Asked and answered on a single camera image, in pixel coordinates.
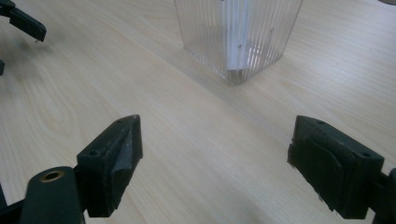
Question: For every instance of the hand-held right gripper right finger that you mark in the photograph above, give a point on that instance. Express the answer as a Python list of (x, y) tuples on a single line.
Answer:
[(336, 168)]

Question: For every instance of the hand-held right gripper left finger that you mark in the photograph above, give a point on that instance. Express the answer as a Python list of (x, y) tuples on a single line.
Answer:
[(109, 168)]

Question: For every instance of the clear ribbed plastic container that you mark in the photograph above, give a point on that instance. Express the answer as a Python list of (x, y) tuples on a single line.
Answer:
[(205, 34)]

